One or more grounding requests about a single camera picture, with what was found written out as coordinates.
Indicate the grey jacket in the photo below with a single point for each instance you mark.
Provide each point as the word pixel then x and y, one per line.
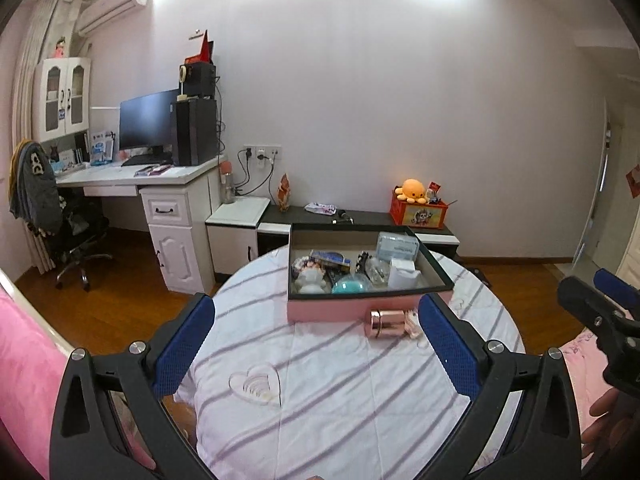
pixel 35 185

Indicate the black keyboard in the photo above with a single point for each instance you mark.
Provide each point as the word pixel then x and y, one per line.
pixel 140 160

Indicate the white hutch cabinet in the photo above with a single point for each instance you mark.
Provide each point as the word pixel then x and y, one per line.
pixel 62 95

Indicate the black speaker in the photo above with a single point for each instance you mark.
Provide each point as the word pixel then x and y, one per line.
pixel 200 80

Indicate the white striped round table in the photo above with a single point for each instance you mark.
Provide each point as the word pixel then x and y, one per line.
pixel 325 385

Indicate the black computer tower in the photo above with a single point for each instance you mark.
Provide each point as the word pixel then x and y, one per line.
pixel 195 132

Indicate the small black gadget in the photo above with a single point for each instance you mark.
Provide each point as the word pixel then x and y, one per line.
pixel 342 216

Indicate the light blue tissue packet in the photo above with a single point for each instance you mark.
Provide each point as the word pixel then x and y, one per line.
pixel 397 247

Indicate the white door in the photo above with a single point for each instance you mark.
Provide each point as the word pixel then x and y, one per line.
pixel 620 185

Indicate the pink box with dark rim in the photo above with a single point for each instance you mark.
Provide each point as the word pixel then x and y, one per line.
pixel 325 310

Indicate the pink plush blanket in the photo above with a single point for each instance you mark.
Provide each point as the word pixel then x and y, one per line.
pixel 30 360

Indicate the red ornament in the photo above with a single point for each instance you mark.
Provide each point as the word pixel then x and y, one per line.
pixel 205 50

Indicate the white bed frame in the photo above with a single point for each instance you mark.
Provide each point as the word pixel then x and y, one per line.
pixel 35 312

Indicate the white curtain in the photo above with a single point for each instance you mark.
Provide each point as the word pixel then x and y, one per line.
pixel 35 60

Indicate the white bedside cabinet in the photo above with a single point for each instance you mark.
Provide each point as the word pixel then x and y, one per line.
pixel 235 240

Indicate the black computer monitor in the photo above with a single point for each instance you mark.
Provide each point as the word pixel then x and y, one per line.
pixel 147 120

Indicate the white desk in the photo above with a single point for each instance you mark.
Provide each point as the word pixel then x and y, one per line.
pixel 170 240

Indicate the small pink doll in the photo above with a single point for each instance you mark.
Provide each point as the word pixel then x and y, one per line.
pixel 60 47

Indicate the blue and gold tin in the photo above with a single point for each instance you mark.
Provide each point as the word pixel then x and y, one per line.
pixel 330 258

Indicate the teal round container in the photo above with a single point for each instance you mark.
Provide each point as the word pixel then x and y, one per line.
pixel 350 286

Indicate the white air conditioner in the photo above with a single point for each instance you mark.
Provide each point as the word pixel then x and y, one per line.
pixel 112 10

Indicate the red door decoration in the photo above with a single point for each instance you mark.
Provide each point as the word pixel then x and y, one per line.
pixel 634 175

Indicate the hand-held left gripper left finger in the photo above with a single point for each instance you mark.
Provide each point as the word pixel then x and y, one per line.
pixel 182 350

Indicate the small red white toys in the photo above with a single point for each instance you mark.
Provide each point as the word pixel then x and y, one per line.
pixel 436 192

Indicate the blue white books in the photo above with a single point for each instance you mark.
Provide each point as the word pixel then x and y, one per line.
pixel 102 147

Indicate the white pink block cat figure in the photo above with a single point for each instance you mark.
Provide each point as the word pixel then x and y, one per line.
pixel 412 325

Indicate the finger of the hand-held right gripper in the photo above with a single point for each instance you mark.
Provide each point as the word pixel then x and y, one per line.
pixel 617 287
pixel 580 295

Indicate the white pink packet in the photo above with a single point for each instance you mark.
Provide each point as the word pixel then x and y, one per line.
pixel 320 207

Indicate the rose gold cylinder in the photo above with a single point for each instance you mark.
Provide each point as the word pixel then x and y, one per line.
pixel 387 324

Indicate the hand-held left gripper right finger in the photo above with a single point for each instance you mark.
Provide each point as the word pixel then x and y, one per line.
pixel 450 345

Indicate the black hair clip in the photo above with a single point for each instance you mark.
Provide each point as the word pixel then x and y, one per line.
pixel 364 260

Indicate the pink-lidded bottle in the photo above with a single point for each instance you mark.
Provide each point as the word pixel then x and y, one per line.
pixel 228 185

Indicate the orange figurine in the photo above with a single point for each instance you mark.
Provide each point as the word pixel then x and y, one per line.
pixel 285 195

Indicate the white wall socket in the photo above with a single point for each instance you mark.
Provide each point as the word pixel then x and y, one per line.
pixel 262 152

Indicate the red storage box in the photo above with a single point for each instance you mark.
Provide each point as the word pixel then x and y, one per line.
pixel 420 216

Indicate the low dark-topped cabinet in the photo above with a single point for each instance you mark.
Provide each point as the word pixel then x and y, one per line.
pixel 370 217

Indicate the orange octopus plush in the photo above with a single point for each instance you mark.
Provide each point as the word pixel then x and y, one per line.
pixel 412 190

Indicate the person's right hand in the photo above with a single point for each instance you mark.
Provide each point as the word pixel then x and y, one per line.
pixel 602 405

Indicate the pink printed quilt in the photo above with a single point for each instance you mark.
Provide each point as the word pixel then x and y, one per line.
pixel 582 360

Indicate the black office chair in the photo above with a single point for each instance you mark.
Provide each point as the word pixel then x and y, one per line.
pixel 75 240

